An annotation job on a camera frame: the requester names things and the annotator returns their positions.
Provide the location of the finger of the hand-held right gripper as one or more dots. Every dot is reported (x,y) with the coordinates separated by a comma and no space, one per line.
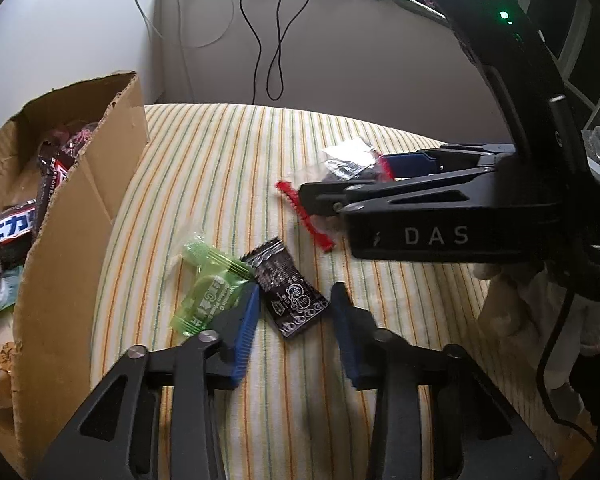
(405,164)
(320,197)

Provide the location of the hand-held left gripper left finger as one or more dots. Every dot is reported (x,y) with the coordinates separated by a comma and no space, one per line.
(245,330)

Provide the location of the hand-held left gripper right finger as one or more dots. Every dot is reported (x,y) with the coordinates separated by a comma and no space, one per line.
(345,330)

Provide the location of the clear red-ended cookie wrapper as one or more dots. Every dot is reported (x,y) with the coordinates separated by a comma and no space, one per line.
(345,160)

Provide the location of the small black snack packet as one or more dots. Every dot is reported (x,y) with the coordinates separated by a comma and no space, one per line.
(287,300)

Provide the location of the green candy packet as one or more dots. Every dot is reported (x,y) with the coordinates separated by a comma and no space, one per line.
(210,290)

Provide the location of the cardboard box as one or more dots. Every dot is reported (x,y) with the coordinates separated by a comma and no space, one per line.
(80,240)

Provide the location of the teal snack packet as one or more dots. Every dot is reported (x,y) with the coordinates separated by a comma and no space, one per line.
(2,295)

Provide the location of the slim dark chocolate bar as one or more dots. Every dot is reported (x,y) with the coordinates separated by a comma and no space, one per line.
(55,170)

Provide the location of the large brown chocolate bar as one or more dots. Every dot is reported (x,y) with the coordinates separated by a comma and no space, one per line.
(7,230)

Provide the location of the person's right hand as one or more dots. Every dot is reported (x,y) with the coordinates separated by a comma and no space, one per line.
(510,305)

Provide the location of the striped blanket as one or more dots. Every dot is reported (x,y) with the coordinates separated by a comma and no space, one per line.
(205,160)

